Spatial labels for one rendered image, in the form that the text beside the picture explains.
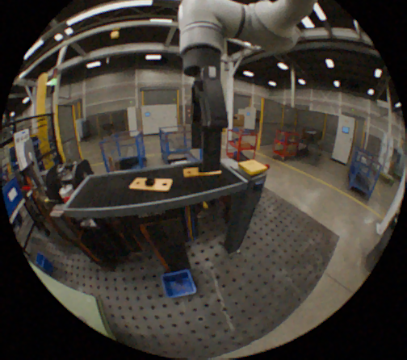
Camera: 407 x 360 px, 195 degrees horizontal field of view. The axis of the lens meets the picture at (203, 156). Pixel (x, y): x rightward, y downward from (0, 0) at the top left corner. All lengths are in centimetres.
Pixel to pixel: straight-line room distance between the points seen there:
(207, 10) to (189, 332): 87
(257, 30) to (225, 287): 79
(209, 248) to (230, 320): 37
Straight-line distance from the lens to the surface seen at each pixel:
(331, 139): 716
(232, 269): 63
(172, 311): 60
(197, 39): 24
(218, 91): 17
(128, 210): 21
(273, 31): 30
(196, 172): 27
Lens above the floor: 129
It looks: 21 degrees down
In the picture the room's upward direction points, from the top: straight up
